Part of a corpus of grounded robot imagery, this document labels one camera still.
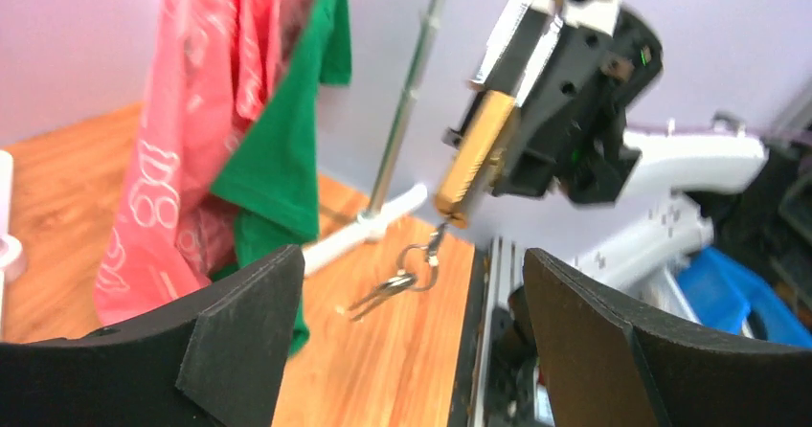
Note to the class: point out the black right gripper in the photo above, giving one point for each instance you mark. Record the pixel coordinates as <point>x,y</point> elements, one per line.
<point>572,91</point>

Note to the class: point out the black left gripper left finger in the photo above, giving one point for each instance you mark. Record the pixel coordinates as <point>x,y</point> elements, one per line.
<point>212,358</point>

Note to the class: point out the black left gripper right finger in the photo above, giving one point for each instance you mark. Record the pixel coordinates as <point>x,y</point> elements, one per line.
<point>610,360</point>

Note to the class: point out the small brass padlock with key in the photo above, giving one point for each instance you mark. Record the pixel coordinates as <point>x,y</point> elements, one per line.
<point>479,159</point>

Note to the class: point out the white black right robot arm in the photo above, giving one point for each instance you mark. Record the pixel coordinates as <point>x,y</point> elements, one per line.
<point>675,166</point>

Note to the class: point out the blue plastic bin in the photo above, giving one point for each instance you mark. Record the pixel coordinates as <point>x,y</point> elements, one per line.
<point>725,295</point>

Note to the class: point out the green t-shirt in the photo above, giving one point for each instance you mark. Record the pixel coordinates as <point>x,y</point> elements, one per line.
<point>272,177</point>

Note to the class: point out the pink printed shirt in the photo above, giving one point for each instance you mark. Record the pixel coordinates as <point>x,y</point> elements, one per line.
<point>215,65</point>

